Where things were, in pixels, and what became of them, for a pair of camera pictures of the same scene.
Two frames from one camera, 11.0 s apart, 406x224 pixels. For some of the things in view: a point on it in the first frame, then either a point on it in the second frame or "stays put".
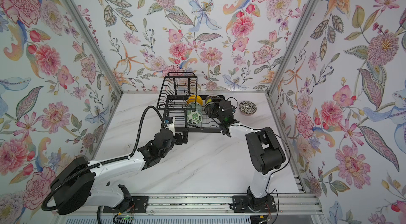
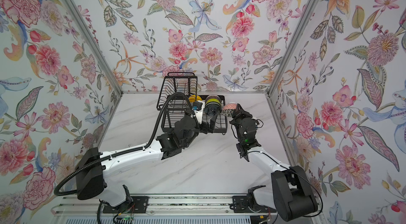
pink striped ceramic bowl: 214,95 stays put
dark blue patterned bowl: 209,109 stays put
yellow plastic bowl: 194,98 stays put
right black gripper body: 222,121 → 240,120
